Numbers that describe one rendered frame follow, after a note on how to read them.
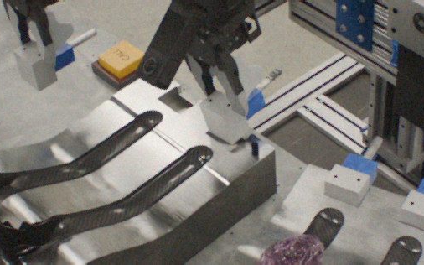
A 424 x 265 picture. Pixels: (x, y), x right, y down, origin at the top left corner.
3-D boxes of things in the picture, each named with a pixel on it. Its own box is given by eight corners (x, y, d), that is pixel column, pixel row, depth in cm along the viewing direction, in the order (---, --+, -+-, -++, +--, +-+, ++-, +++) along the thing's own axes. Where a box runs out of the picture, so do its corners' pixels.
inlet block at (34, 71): (88, 38, 139) (82, 11, 135) (107, 51, 136) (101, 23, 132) (21, 77, 133) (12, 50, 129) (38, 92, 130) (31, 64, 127)
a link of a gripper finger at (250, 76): (281, 98, 118) (255, 43, 113) (251, 125, 115) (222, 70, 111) (267, 94, 120) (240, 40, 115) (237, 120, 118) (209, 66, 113)
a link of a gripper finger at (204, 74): (240, 80, 124) (233, 37, 116) (210, 106, 122) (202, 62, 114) (224, 70, 125) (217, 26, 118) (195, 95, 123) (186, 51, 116)
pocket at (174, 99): (182, 101, 134) (179, 84, 131) (204, 117, 131) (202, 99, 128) (159, 116, 132) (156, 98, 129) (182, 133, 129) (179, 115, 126)
